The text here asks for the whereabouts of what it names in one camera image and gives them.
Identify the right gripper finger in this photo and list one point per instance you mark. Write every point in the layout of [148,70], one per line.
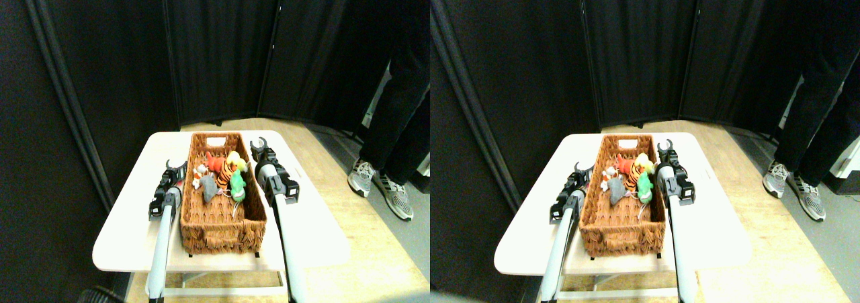
[254,146]
[660,147]
[670,145]
[265,143]

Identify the orange and white toy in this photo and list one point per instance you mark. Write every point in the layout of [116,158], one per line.
[197,180]
[606,181]

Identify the red star toy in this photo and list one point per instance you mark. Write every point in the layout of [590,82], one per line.
[213,163]
[625,164]

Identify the green toy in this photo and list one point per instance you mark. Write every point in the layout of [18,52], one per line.
[646,189]
[238,187]

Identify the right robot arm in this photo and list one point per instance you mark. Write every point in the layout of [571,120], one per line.
[680,249]
[285,249]

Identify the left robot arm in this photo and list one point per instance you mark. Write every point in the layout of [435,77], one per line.
[161,263]
[557,263]

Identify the grey mouse toy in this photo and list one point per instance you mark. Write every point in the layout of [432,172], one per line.
[209,189]
[618,191]

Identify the brown wicker basket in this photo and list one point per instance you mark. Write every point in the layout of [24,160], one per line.
[621,232]
[222,229]

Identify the low white table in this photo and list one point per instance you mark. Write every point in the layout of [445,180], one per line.
[334,239]
[736,242]

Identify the black curtain stand pole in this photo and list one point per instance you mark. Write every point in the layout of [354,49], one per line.
[480,108]
[77,108]

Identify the white shelf unit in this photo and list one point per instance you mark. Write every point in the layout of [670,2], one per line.
[376,101]
[846,162]

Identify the person's legs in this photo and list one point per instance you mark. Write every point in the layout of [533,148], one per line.
[813,135]
[396,135]

